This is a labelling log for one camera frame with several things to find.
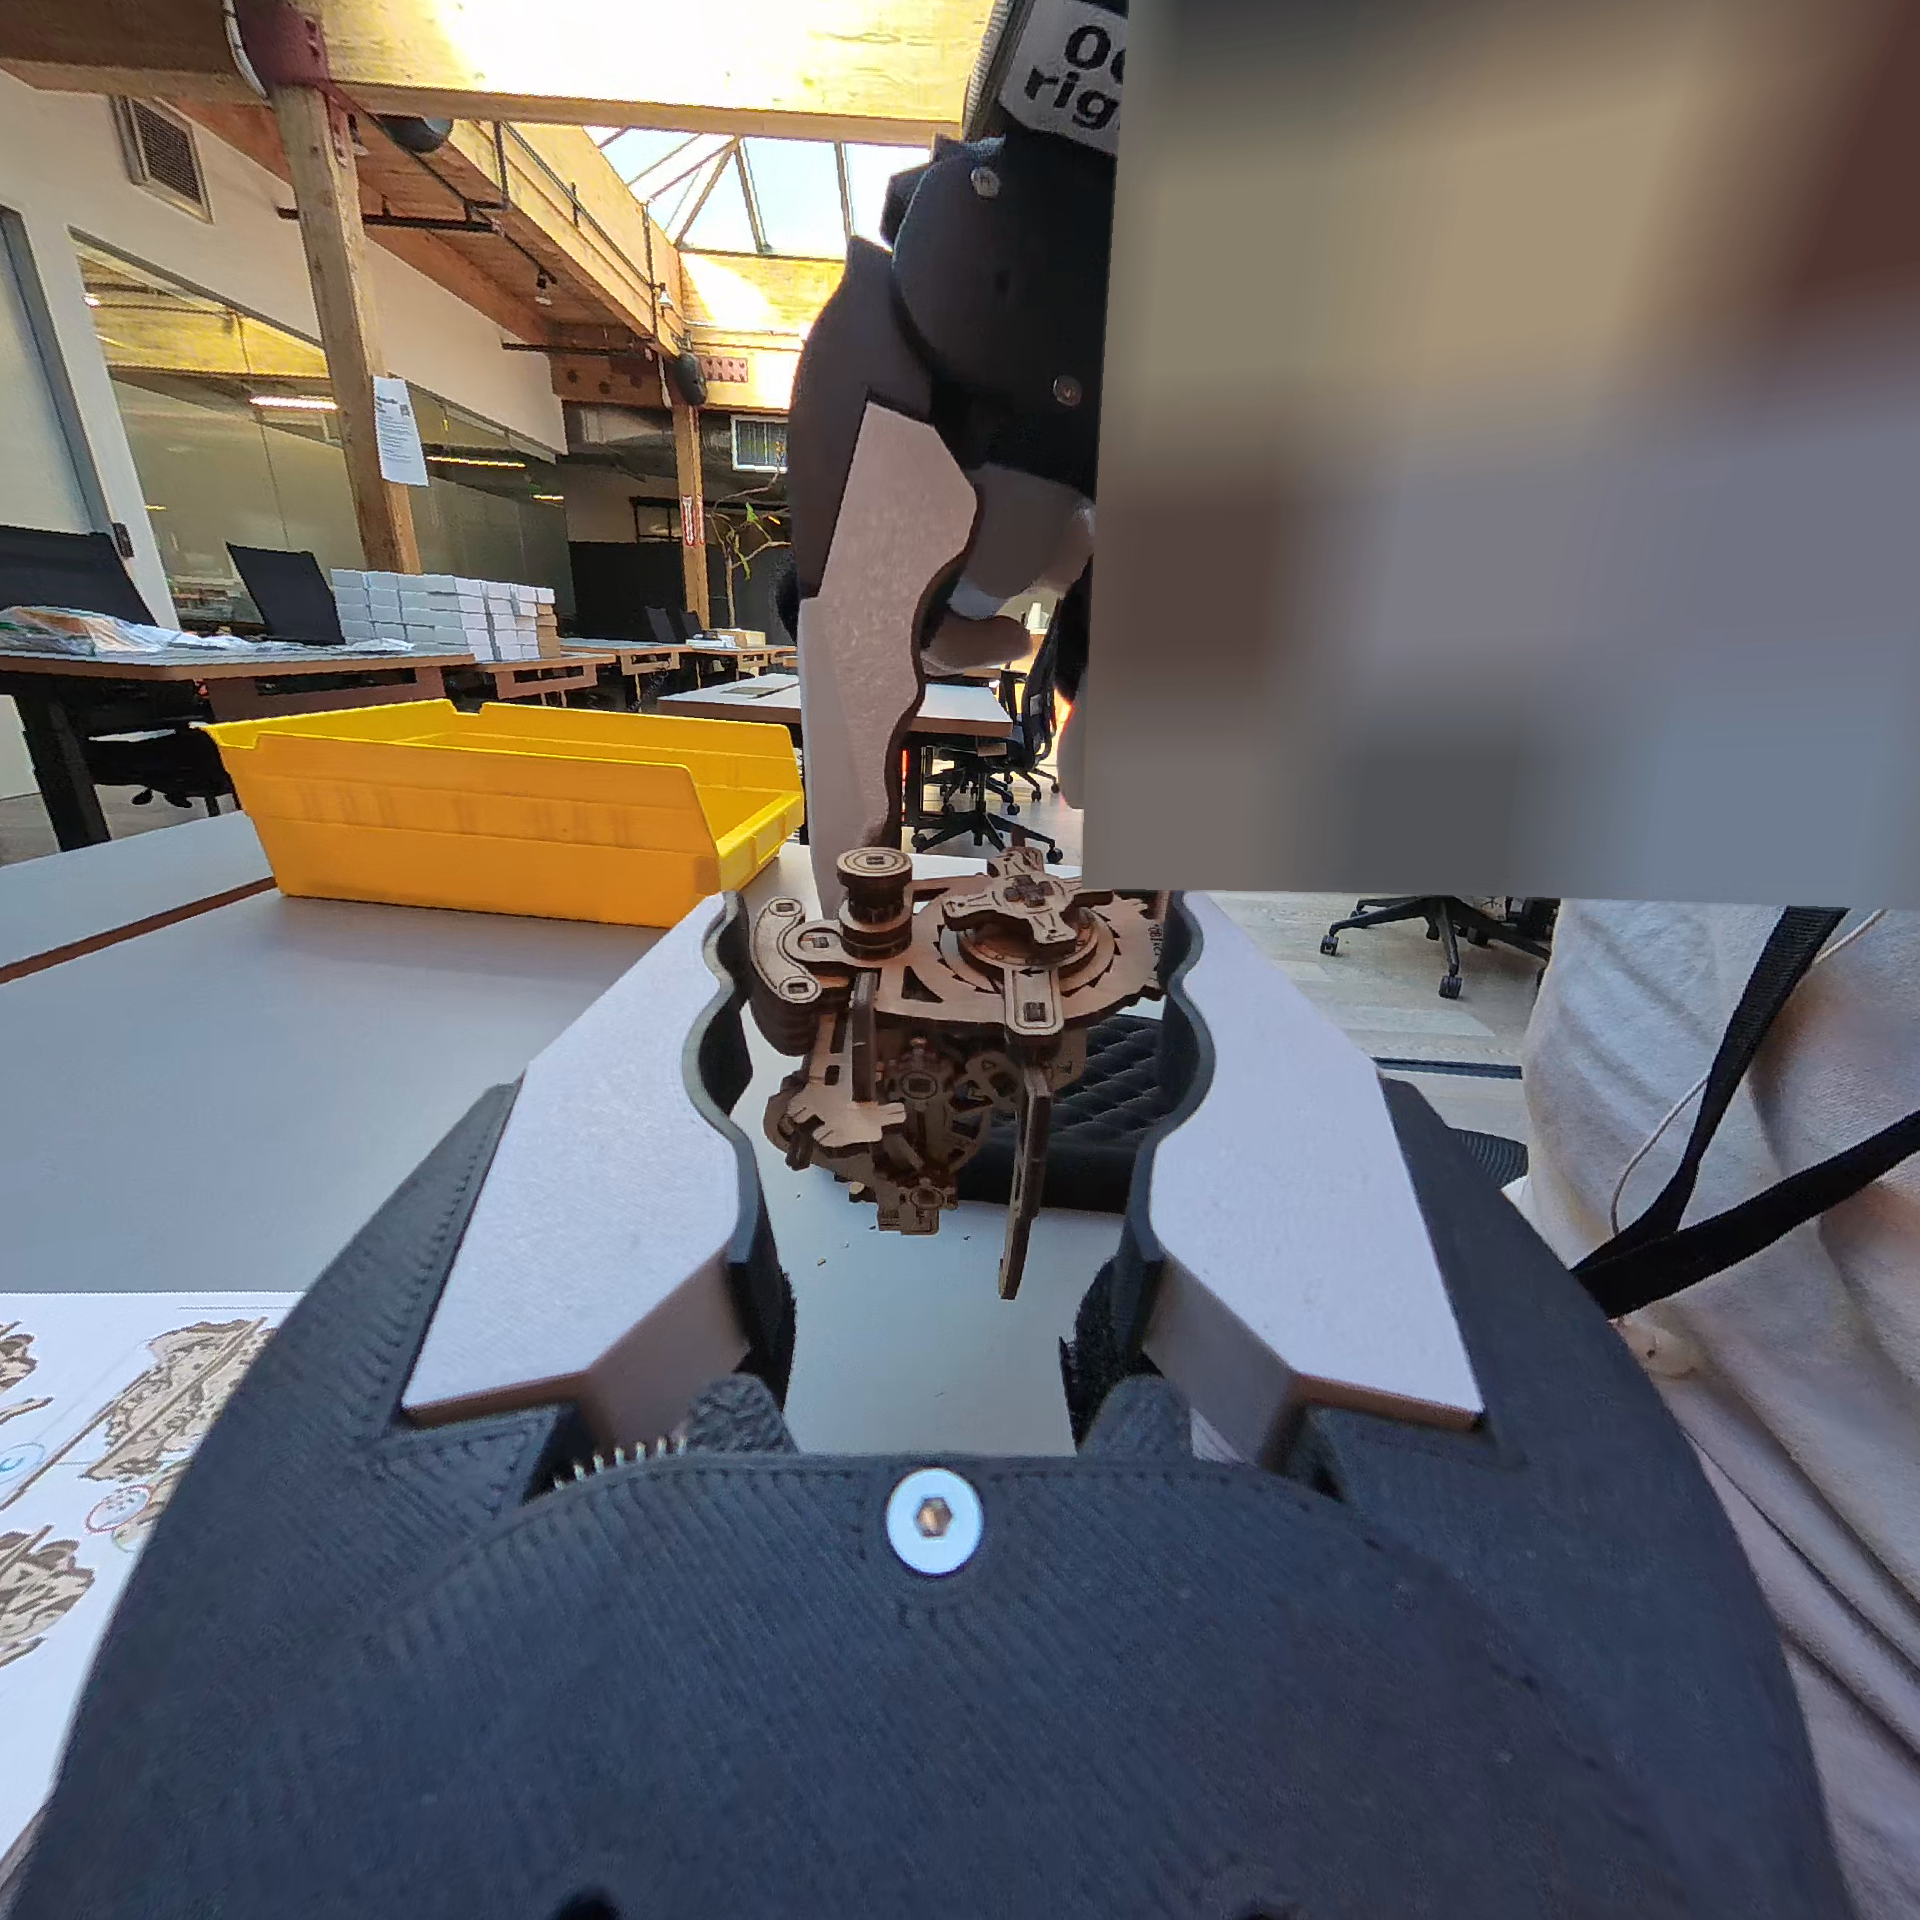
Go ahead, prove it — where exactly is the wooden frame piece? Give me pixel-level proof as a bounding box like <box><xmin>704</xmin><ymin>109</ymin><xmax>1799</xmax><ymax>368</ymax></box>
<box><xmin>992</xmin><ymin>1036</ymin><xmax>1063</xmax><ymax>1303</ymax></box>

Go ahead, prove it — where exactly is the black wrist rest pad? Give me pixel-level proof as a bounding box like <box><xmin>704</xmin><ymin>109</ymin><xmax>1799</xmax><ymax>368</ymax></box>
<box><xmin>958</xmin><ymin>1018</ymin><xmax>1531</xmax><ymax>1221</ymax></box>

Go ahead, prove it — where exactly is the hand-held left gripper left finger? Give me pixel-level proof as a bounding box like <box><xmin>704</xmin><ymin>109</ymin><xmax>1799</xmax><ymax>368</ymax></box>
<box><xmin>402</xmin><ymin>892</ymin><xmax>798</xmax><ymax>1450</ymax></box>

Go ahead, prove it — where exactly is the black lanyard strap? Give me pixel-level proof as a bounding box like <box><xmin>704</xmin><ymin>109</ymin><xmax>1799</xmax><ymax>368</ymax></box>
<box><xmin>1563</xmin><ymin>903</ymin><xmax>1920</xmax><ymax>1322</ymax></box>

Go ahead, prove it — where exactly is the yellow plastic bin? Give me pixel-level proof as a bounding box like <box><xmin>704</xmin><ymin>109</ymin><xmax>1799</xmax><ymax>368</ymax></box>
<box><xmin>201</xmin><ymin>696</ymin><xmax>807</xmax><ymax>930</ymax></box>

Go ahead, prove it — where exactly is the assembly instruction booklet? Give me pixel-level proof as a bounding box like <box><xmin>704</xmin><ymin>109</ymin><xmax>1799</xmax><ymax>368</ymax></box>
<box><xmin>0</xmin><ymin>1290</ymin><xmax>306</xmax><ymax>1802</ymax></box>

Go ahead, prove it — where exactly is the wall vent grille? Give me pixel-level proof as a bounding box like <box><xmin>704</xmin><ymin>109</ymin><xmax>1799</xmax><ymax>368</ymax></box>
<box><xmin>112</xmin><ymin>93</ymin><xmax>213</xmax><ymax>222</ymax></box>

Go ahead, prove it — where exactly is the person in white shirt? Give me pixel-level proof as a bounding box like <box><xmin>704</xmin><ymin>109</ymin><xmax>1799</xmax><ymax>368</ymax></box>
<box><xmin>1503</xmin><ymin>900</ymin><xmax>1920</xmax><ymax>1920</ymax></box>

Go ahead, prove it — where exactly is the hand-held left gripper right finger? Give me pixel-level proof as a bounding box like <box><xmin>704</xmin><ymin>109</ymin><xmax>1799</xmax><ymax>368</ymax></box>
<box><xmin>1064</xmin><ymin>892</ymin><xmax>1487</xmax><ymax>1471</ymax></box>

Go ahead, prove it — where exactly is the wooden gear model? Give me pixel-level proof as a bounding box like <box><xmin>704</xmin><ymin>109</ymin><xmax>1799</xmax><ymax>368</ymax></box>
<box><xmin>745</xmin><ymin>844</ymin><xmax>1175</xmax><ymax>1240</ymax></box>

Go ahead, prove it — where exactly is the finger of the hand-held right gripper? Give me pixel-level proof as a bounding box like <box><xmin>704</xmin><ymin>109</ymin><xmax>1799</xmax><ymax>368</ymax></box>
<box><xmin>795</xmin><ymin>400</ymin><xmax>983</xmax><ymax>920</ymax></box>
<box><xmin>919</xmin><ymin>462</ymin><xmax>1098</xmax><ymax>680</ymax></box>

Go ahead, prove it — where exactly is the stack of white boxes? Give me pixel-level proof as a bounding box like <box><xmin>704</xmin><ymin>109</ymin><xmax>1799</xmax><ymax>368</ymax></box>
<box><xmin>325</xmin><ymin>564</ymin><xmax>560</xmax><ymax>662</ymax></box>

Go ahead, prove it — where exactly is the white paper notice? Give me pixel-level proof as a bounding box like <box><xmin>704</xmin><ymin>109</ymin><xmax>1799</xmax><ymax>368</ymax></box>
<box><xmin>368</xmin><ymin>373</ymin><xmax>433</xmax><ymax>488</ymax></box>

